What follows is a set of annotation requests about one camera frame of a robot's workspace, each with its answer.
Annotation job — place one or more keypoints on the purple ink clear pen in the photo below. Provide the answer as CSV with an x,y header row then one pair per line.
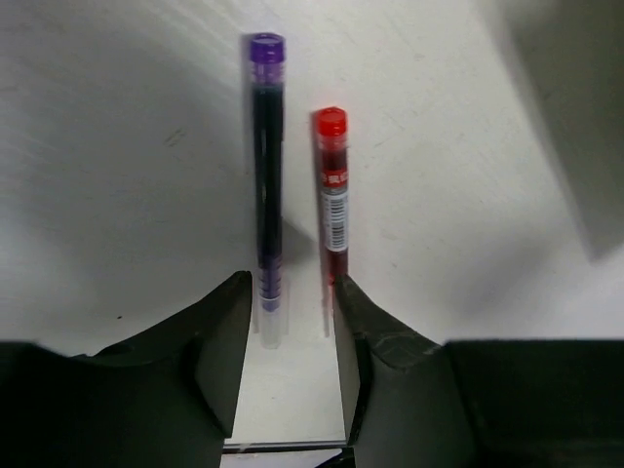
x,y
267,58

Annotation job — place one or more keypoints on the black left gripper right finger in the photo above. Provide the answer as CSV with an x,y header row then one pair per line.
x,y
408,401

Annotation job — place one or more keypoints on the red ink clear pen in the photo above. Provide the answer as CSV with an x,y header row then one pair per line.
x,y
330,153

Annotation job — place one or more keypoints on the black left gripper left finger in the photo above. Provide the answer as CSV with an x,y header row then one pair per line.
x,y
165,397

